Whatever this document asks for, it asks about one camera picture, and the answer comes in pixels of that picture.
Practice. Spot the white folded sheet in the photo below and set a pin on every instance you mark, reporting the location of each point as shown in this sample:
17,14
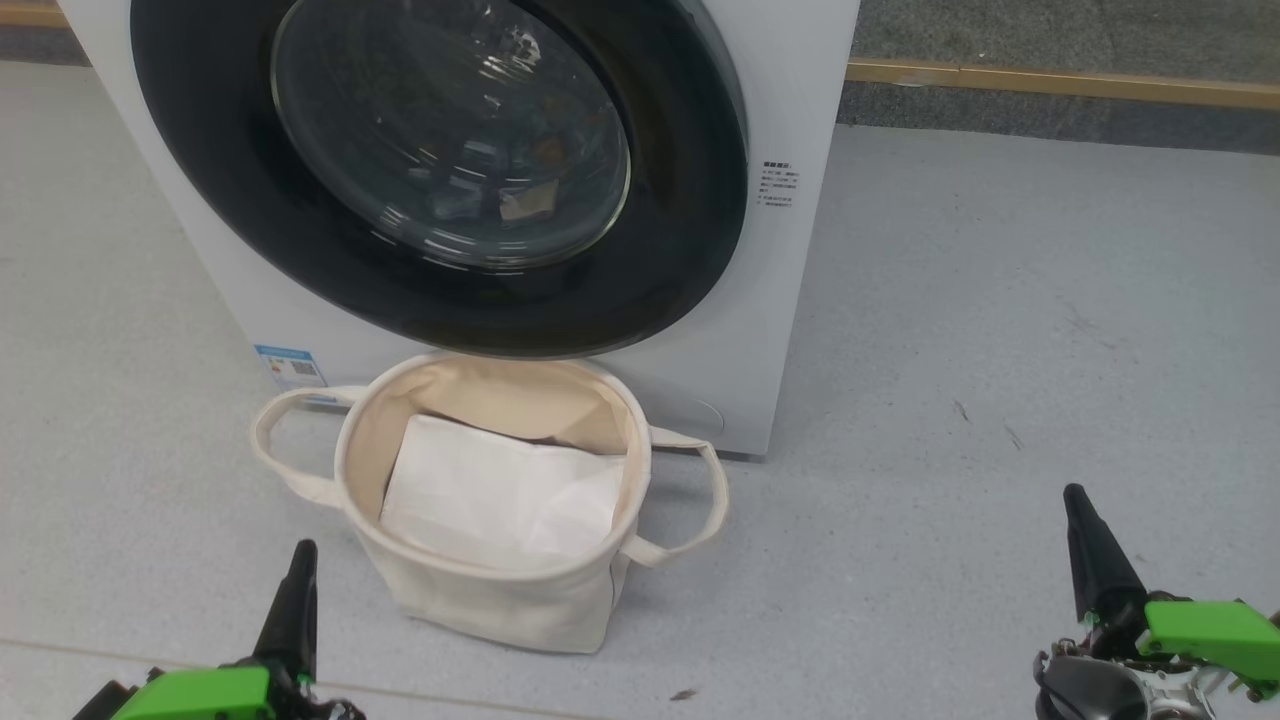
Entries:
480,490

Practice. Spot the blue patterned garment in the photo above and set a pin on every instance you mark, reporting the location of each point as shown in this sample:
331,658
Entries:
528,202

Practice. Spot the white front-load washing machine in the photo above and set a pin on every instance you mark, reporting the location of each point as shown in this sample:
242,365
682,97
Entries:
790,90

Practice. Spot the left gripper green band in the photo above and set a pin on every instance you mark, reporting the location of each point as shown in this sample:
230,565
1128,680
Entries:
200,695

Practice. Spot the cream canvas laundry basket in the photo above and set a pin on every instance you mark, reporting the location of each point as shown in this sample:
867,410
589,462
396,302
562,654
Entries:
500,600

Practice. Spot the blue energy label sticker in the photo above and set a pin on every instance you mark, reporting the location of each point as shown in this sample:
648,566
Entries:
292,370

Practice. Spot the round filter cover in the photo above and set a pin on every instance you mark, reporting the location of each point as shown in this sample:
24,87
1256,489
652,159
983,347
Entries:
708,416

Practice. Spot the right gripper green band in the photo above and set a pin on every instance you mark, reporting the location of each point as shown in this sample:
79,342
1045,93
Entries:
1210,630

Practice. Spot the black round glass washer door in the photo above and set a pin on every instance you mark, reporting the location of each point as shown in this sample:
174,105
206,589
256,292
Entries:
680,230

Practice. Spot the wooden baseboard strip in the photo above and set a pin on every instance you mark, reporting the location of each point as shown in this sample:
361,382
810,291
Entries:
1060,82

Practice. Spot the small printed text sticker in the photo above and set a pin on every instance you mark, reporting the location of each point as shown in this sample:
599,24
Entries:
777,185

